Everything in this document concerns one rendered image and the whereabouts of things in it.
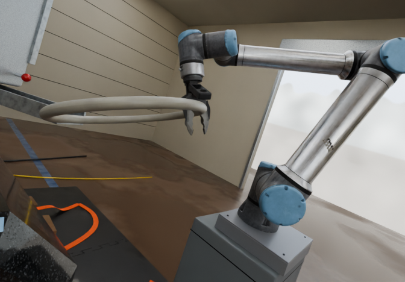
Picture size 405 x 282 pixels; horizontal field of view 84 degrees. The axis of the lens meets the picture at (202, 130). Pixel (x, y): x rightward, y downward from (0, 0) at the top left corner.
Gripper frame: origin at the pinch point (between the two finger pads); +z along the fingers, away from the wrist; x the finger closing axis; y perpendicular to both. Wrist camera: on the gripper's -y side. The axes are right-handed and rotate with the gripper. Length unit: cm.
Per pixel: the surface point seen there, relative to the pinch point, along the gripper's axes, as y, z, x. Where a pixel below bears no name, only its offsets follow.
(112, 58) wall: 558, -213, 29
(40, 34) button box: 30, -45, 55
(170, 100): -24.5, -7.7, 15.1
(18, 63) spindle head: 30, -32, 63
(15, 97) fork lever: 12, -16, 58
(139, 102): -25.9, -7.1, 22.6
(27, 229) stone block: 4, 25, 55
